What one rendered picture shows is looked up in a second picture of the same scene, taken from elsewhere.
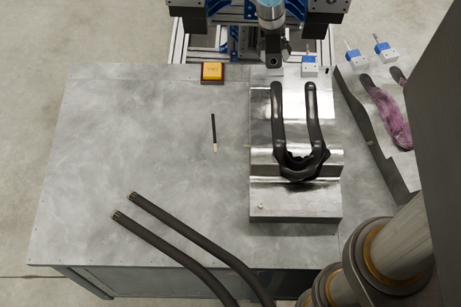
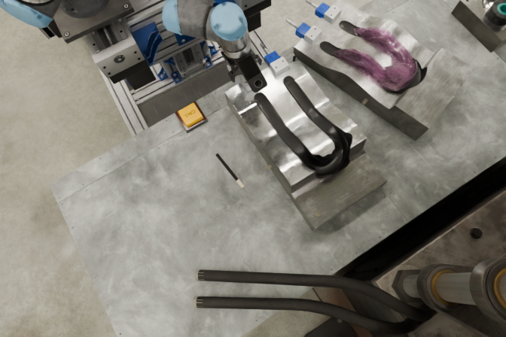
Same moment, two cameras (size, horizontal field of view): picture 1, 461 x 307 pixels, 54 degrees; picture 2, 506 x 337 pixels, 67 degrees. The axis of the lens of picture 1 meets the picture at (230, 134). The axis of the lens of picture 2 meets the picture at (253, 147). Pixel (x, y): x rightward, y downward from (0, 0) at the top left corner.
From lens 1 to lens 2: 0.40 m
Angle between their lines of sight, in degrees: 14
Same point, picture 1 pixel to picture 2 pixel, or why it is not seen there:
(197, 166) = (236, 209)
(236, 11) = (169, 44)
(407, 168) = (414, 108)
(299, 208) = (349, 195)
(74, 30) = (10, 132)
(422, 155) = not seen: outside the picture
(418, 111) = not seen: outside the picture
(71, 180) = (132, 297)
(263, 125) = (273, 141)
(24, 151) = (43, 267)
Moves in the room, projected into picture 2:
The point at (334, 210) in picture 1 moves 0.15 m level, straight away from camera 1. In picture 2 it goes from (376, 178) to (373, 131)
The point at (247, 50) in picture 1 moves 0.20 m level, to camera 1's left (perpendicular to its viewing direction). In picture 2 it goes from (187, 66) to (151, 87)
